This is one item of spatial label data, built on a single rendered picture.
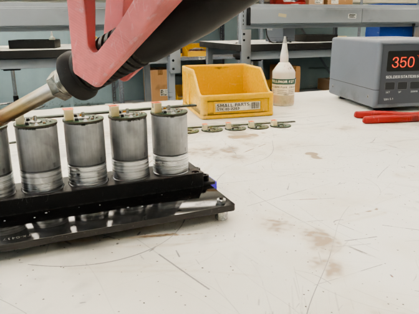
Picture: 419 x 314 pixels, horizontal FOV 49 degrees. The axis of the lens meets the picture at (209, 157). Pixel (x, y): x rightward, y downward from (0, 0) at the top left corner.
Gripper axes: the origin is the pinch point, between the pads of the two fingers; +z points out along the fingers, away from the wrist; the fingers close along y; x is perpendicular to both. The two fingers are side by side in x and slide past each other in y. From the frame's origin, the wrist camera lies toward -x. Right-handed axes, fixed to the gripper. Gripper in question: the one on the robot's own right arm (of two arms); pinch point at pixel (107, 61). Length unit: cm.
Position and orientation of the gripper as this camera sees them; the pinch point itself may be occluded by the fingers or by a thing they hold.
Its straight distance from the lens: 22.5
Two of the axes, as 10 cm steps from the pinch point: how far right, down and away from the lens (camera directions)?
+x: 8.2, 5.4, -1.8
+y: -3.7, 2.6, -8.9
